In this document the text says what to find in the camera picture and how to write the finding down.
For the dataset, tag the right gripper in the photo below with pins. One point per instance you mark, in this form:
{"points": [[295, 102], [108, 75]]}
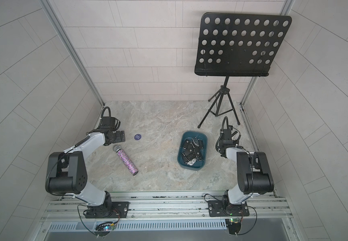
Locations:
{"points": [[222, 149]]}

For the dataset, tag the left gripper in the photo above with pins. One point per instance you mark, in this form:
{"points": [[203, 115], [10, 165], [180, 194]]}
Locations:
{"points": [[119, 138]]}

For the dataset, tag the black key fob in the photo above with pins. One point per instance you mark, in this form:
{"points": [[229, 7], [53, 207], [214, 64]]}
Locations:
{"points": [[192, 151], [199, 156], [188, 155], [201, 144]]}

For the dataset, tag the silver BMW key fob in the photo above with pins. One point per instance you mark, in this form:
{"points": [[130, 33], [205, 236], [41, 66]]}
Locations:
{"points": [[195, 142]]}

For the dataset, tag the teal storage tray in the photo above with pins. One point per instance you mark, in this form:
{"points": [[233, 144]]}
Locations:
{"points": [[199, 164]]}

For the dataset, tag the black VW key top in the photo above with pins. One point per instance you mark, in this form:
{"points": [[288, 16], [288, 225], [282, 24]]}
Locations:
{"points": [[188, 143]]}

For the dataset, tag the white key fob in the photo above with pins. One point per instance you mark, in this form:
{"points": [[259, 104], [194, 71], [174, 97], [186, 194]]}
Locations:
{"points": [[192, 162]]}

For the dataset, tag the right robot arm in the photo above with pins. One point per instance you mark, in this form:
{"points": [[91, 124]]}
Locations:
{"points": [[254, 176]]}

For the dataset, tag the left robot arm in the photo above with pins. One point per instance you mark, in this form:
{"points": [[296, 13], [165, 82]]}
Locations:
{"points": [[67, 174]]}

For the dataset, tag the purple small blind chip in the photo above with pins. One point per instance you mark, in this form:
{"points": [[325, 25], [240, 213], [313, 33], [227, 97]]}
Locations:
{"points": [[137, 137]]}

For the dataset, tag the purple glitter tube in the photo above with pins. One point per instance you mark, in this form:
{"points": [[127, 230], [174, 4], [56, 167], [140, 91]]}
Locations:
{"points": [[125, 159]]}

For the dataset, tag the right circuit board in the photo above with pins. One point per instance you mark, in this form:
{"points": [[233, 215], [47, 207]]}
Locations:
{"points": [[234, 226]]}

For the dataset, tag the circuit board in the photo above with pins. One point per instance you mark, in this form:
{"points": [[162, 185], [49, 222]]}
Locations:
{"points": [[234, 226], [104, 229]]}

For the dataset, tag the left circuit board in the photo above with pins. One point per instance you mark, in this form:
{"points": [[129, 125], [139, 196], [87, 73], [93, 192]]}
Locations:
{"points": [[104, 229]]}

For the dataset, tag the black music stand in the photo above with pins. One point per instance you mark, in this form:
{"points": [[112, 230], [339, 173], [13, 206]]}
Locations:
{"points": [[237, 45]]}

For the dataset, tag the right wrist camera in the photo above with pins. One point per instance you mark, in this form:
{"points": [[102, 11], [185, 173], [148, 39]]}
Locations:
{"points": [[230, 134]]}

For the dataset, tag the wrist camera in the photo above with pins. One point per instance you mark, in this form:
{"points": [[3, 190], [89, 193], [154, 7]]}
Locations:
{"points": [[230, 134], [109, 123]]}

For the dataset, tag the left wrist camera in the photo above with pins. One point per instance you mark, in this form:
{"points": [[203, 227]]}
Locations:
{"points": [[109, 123]]}

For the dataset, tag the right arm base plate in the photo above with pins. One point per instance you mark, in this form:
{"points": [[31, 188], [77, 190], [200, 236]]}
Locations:
{"points": [[219, 209]]}

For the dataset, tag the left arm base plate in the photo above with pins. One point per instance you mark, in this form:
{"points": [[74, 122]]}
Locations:
{"points": [[115, 210]]}

